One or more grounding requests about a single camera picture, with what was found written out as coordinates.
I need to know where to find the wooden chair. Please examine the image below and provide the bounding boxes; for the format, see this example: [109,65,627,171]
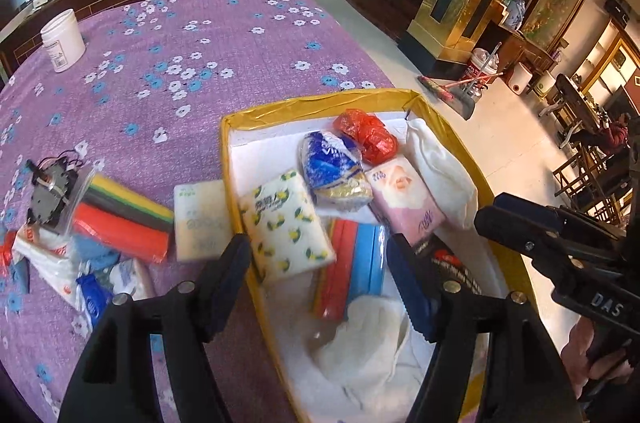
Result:
[552,143,626,224]

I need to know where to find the multicolour striped cloth pack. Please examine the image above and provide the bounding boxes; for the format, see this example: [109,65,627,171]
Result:
[72,170,175,264]

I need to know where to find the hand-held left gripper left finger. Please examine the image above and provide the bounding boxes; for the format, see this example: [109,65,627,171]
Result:
[57,233,252,423]

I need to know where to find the wooden console cabinet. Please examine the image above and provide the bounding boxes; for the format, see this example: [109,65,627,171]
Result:
[492,0,556,74]

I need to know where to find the white cloth bag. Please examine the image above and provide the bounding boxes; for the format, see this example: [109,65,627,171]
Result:
[404,119,480,231]

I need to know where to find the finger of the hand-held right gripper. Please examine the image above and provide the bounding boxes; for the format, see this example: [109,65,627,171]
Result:
[492,192,626,239]
[474,207,621,269]

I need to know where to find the red packet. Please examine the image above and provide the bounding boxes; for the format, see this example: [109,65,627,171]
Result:
[0,230,18,271]

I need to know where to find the purple floral tablecloth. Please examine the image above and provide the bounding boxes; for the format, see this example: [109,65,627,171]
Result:
[0,0,401,423]

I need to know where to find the clear water bottle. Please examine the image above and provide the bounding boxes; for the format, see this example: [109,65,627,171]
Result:
[505,0,526,29]

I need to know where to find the person's right hand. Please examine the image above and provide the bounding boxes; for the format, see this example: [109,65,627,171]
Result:
[560,318,640,401]

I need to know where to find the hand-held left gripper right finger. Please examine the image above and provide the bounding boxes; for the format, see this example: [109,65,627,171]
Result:
[385,235,583,423]

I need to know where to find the black packet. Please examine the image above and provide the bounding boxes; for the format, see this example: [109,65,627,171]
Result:
[417,233,486,299]

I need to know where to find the blue and white packet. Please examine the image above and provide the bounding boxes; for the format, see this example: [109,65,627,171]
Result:
[75,258,156,334]

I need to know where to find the red plastic bag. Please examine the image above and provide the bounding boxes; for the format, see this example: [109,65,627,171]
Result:
[332,108,399,165]

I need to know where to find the lemon print tissue pack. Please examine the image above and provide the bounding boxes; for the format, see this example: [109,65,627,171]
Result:
[239,169,337,286]

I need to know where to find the blue tissue packet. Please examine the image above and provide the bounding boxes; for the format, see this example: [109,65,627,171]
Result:
[299,130,375,206]

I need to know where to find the pink tissue pack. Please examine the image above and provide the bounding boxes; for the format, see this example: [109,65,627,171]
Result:
[364,156,447,246]

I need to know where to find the colourful sponge pack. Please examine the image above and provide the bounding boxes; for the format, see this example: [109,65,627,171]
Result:
[312,218,388,321]

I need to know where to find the broom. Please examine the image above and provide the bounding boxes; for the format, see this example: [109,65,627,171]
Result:
[417,70,503,120]

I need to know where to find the white blue plastic bags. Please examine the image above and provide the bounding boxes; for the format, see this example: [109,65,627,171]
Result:
[11,225,91,309]

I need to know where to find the white tissue pack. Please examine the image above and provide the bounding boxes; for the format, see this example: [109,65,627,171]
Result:
[173,179,232,263]

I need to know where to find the white and red bucket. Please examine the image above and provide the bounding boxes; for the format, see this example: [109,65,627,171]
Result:
[462,48,501,96]

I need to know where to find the white cylindrical appliance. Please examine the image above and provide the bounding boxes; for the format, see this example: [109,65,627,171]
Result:
[507,63,533,95]
[532,72,557,99]

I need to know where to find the wooden stair platform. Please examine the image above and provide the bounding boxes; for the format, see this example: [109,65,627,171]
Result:
[345,0,416,39]

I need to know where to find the yellow taped cardboard box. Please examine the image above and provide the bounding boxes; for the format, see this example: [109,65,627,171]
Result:
[220,88,538,423]

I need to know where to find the white plastic jar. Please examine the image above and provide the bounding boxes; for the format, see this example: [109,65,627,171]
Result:
[40,9,87,74]

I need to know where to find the black device with wires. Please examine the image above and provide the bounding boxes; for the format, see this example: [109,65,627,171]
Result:
[25,150,96,236]

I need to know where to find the white towel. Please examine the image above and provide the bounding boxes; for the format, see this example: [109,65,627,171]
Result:
[312,293,441,419]

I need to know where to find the blue cloth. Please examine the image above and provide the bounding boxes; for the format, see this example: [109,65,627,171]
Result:
[75,235,121,264]

